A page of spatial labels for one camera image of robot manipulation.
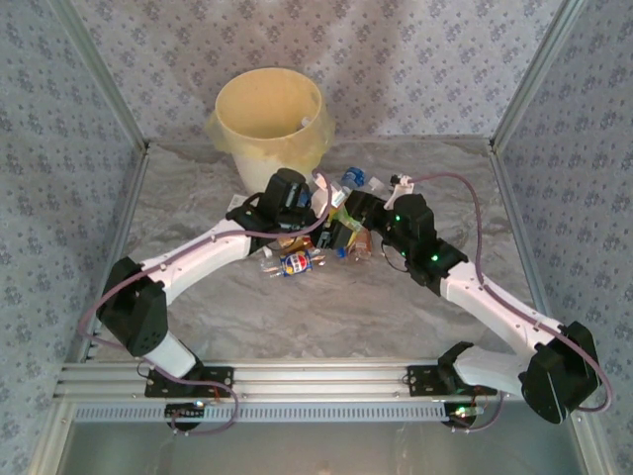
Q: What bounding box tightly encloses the brown snack packet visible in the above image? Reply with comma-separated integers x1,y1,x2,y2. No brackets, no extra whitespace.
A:
348,228,375,261

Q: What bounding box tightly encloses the white ribbed waste bin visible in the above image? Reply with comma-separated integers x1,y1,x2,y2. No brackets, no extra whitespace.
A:
230,146,317,193

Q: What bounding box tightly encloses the yellow plastic bin liner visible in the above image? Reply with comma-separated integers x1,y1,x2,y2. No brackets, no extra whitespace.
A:
206,67,336,174

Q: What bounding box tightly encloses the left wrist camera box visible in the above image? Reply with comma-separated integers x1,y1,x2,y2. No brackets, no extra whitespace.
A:
310,187,333,222

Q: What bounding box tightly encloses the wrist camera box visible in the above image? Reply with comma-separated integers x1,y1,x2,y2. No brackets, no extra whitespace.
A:
310,187,333,222
386,172,415,208

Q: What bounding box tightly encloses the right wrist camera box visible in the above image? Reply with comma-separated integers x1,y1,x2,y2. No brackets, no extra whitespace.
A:
386,172,415,208

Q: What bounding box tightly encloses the right aluminium side rail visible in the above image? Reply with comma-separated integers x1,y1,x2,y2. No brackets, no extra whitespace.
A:
488,141,568,358

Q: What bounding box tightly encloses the aluminium side rail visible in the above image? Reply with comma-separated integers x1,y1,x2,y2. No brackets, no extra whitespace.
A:
61,145,152,367
488,141,568,358

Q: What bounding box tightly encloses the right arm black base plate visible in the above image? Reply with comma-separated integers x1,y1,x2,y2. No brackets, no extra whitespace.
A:
406,364,497,397

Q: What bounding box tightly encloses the left aluminium side rail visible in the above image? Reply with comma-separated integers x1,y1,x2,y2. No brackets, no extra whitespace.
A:
61,145,152,367

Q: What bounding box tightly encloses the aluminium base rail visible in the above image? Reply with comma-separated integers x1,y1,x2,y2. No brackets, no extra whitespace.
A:
52,359,592,401

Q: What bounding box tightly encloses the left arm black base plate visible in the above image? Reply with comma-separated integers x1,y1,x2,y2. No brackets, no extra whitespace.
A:
144,365,234,399

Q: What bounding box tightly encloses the right aluminium frame post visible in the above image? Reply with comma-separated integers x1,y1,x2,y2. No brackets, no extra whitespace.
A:
491,0,590,147

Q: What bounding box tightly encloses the aluminium frame post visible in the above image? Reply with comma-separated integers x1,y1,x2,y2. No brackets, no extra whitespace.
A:
491,0,590,147
48,0,151,149

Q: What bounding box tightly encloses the grey slotted cable duct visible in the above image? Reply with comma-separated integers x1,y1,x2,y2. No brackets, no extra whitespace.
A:
72,400,459,425

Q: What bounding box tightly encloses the left aluminium frame post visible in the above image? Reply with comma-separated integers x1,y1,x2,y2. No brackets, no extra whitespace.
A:
48,0,151,149

